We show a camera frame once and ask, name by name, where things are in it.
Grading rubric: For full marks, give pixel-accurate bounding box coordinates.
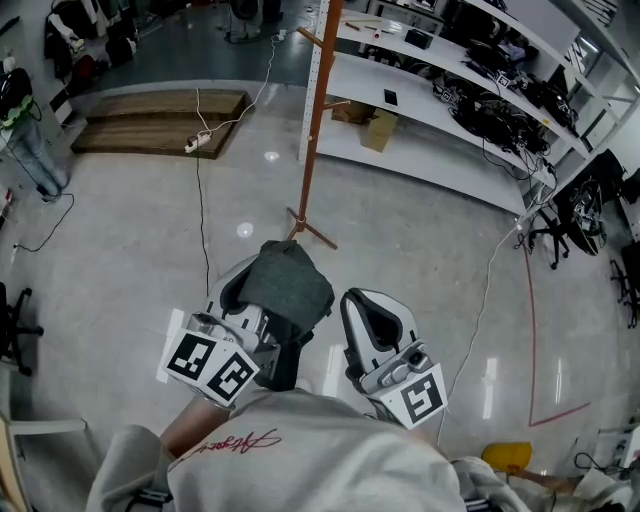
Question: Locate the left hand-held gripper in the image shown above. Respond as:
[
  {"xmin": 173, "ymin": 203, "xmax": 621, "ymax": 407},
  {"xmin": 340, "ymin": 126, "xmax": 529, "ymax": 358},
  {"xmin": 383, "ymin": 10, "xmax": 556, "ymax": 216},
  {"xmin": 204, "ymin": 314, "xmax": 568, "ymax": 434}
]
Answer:
[{"xmin": 157, "ymin": 253, "xmax": 282, "ymax": 408}]

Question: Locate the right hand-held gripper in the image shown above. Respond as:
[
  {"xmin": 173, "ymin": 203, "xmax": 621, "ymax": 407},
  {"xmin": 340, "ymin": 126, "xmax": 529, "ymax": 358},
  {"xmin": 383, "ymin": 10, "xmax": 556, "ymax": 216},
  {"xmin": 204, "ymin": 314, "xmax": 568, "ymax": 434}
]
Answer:
[{"xmin": 339, "ymin": 287, "xmax": 449, "ymax": 431}]

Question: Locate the brown wooden coat rack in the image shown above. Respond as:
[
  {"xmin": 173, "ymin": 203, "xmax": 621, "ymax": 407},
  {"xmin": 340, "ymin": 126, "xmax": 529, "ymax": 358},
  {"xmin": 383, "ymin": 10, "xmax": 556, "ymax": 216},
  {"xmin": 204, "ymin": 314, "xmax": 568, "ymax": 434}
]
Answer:
[{"xmin": 285, "ymin": 0, "xmax": 354, "ymax": 251}]

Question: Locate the person's left forearm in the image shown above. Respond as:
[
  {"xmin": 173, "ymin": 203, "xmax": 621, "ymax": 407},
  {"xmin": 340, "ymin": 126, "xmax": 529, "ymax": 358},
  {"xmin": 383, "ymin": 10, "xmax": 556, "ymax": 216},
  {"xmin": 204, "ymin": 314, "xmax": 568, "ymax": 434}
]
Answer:
[{"xmin": 159, "ymin": 397, "xmax": 236, "ymax": 459}]

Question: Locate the person's right forearm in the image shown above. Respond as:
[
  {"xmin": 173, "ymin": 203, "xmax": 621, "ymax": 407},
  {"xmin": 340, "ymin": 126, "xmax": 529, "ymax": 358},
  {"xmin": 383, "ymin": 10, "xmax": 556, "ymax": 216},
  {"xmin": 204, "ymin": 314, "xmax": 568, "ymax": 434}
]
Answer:
[{"xmin": 412, "ymin": 424, "xmax": 449, "ymax": 459}]

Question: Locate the light grey sweatshirt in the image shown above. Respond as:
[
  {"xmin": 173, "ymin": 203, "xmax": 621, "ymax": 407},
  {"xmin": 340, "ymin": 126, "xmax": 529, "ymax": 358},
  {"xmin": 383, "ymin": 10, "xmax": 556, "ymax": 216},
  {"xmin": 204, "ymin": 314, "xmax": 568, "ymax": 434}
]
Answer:
[{"xmin": 87, "ymin": 387, "xmax": 521, "ymax": 512}]

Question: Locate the white power strip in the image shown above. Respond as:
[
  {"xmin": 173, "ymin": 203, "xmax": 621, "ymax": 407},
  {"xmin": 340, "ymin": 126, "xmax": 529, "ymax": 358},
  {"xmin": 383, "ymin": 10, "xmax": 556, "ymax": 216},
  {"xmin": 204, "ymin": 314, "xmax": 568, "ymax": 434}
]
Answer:
[{"xmin": 183, "ymin": 130, "xmax": 212, "ymax": 154}]

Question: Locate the white shelving unit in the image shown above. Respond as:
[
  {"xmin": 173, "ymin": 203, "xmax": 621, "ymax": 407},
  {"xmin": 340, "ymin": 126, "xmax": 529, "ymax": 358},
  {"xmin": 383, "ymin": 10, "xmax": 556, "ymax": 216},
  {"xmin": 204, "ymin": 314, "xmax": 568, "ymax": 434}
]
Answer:
[{"xmin": 298, "ymin": 0, "xmax": 640, "ymax": 216}]

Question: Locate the brown wooden platform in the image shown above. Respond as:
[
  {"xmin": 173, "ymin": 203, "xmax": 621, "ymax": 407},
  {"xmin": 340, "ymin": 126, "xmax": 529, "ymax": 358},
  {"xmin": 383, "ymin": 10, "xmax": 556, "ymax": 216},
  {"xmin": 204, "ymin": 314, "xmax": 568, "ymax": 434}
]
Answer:
[{"xmin": 69, "ymin": 89, "xmax": 255, "ymax": 161}]

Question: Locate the yellow round object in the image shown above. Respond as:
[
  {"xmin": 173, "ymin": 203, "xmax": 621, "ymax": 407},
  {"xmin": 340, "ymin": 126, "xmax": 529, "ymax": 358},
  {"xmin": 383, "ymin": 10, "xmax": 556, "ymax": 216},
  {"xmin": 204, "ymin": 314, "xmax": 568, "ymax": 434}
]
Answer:
[{"xmin": 481, "ymin": 441, "xmax": 534, "ymax": 475}]

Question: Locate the open cardboard box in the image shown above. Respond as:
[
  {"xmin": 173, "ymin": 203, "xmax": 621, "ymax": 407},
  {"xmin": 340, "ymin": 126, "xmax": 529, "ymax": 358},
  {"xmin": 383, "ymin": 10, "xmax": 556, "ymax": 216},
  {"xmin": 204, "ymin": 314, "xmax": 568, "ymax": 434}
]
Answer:
[{"xmin": 359, "ymin": 107, "xmax": 400, "ymax": 154}]

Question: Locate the flat cardboard piece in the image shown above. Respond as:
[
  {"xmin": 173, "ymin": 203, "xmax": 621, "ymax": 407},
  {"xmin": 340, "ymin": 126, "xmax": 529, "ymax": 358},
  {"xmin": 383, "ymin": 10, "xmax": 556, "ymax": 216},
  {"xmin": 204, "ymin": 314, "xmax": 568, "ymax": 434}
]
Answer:
[{"xmin": 331, "ymin": 98, "xmax": 379, "ymax": 125}]

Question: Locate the black cluttered table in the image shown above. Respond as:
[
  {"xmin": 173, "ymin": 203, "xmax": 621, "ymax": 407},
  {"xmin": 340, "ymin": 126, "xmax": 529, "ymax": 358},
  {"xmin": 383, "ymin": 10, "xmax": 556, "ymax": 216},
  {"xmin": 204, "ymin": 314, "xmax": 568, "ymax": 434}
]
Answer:
[{"xmin": 554, "ymin": 149, "xmax": 626, "ymax": 257}]

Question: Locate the white equipment cart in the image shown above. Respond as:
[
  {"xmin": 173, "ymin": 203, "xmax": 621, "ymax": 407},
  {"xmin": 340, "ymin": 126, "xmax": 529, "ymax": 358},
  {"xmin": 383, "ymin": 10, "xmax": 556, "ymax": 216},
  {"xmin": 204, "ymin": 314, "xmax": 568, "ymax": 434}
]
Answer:
[{"xmin": 574, "ymin": 427, "xmax": 640, "ymax": 476}]

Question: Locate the pile of dark bags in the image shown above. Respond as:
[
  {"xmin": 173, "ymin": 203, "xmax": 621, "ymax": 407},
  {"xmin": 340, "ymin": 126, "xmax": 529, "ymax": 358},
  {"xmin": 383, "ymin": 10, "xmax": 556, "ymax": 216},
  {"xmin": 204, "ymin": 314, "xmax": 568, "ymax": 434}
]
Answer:
[{"xmin": 43, "ymin": 0, "xmax": 141, "ymax": 96}]

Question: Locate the black box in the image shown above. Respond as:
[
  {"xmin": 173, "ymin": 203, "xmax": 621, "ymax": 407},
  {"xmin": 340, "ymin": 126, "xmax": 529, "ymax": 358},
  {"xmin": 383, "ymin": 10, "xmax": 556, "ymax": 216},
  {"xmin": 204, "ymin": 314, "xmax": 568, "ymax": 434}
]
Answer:
[{"xmin": 404, "ymin": 28, "xmax": 434, "ymax": 50}]

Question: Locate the thin black cable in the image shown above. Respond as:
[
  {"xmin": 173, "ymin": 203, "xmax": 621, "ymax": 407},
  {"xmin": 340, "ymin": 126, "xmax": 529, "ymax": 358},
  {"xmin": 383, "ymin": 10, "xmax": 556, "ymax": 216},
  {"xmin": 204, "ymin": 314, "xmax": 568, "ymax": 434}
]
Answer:
[
  {"xmin": 12, "ymin": 192, "xmax": 76, "ymax": 254},
  {"xmin": 192, "ymin": 137, "xmax": 212, "ymax": 301}
]

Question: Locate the long white cable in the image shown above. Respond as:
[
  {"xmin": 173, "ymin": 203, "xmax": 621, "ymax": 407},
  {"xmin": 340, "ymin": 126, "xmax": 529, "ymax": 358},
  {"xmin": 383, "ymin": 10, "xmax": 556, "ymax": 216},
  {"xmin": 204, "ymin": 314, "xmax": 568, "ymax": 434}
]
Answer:
[
  {"xmin": 194, "ymin": 29, "xmax": 289, "ymax": 141},
  {"xmin": 437, "ymin": 197, "xmax": 549, "ymax": 446}
]

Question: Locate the thin red cord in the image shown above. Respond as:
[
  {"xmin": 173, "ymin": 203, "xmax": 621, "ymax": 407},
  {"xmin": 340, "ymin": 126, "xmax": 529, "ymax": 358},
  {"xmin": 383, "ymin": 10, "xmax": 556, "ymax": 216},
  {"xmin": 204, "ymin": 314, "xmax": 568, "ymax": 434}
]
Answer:
[{"xmin": 523, "ymin": 244, "xmax": 592, "ymax": 429}]

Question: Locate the white metal frame bar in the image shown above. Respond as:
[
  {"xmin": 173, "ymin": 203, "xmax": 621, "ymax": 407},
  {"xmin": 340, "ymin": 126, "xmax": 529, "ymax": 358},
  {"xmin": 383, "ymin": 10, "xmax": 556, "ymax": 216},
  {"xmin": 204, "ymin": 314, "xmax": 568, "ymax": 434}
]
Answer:
[{"xmin": 7, "ymin": 417, "xmax": 90, "ymax": 436}]

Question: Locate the tangle of black cables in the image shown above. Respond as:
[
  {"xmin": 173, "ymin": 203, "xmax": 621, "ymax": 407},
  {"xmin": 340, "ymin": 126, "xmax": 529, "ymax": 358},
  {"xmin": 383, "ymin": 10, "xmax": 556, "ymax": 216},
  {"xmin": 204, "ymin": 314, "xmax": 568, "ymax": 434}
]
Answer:
[{"xmin": 449, "ymin": 74, "xmax": 551, "ymax": 156}]

